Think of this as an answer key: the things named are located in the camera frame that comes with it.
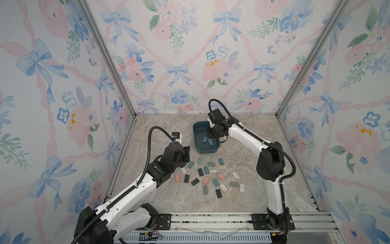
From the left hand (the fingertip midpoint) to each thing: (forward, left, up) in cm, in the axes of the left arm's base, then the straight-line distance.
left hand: (187, 146), depth 78 cm
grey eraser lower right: (-12, -26, -22) cm, 36 cm away
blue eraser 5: (-4, -10, -20) cm, 23 cm away
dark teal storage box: (+14, -10, -19) cm, 26 cm away
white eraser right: (-7, -27, -19) cm, 34 cm away
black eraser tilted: (-11, -4, -21) cm, 23 cm away
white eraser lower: (-14, -20, -20) cm, 31 cm away
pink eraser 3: (-7, -19, -21) cm, 29 cm away
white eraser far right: (-14, -30, -20) cm, 38 cm away
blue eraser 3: (+2, -20, -21) cm, 29 cm away
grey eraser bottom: (-15, -9, -21) cm, 27 cm away
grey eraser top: (+1, -13, -21) cm, 25 cm away
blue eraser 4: (-1, -1, -20) cm, 20 cm away
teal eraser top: (+2, -7, -20) cm, 21 cm away
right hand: (+15, -12, -8) cm, 21 cm away
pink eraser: (-9, +7, -20) cm, 23 cm away
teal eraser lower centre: (-11, -16, -21) cm, 28 cm away
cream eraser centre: (-5, -14, -19) cm, 25 cm away
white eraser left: (-5, +3, -19) cm, 20 cm away
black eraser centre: (-6, -7, -20) cm, 22 cm away
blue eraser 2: (+17, -10, -19) cm, 27 cm away
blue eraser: (+15, -14, -19) cm, 28 cm away
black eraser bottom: (-17, -17, -21) cm, 32 cm away
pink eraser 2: (-10, -10, -21) cm, 25 cm away
